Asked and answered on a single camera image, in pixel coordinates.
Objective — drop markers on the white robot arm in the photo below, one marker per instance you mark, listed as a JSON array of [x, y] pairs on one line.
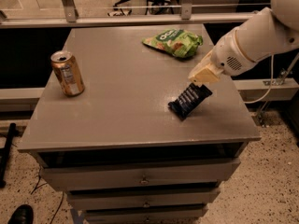
[[273, 30]]

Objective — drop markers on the orange soda can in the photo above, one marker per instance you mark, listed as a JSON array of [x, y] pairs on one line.
[[65, 67]]

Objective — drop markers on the grey drawer cabinet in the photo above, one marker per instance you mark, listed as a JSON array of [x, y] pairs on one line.
[[123, 118]]

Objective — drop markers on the grey drawer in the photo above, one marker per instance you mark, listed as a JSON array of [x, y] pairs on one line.
[[143, 175], [151, 198], [145, 215]]

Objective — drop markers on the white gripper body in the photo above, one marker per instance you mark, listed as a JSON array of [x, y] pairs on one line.
[[226, 56]]

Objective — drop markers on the grey metal railing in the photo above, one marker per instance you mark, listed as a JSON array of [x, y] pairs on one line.
[[66, 13]]

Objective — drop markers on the top grey drawer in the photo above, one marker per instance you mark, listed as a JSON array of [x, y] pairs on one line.
[[143, 175]]

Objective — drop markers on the green chip bag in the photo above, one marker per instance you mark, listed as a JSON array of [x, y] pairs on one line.
[[179, 43]]

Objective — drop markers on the black metal stand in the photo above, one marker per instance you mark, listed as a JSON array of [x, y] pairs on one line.
[[4, 153]]

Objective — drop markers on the bottom grey drawer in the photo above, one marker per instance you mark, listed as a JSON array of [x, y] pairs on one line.
[[145, 215]]

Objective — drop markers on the black shoe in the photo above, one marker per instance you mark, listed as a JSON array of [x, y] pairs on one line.
[[24, 214]]

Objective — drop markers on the blue rxbar wrapper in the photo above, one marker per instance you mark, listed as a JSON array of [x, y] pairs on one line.
[[187, 101]]

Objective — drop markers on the middle grey drawer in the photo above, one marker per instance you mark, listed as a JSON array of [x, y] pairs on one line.
[[151, 198]]

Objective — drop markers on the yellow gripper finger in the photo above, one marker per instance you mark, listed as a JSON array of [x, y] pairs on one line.
[[203, 69], [216, 73]]

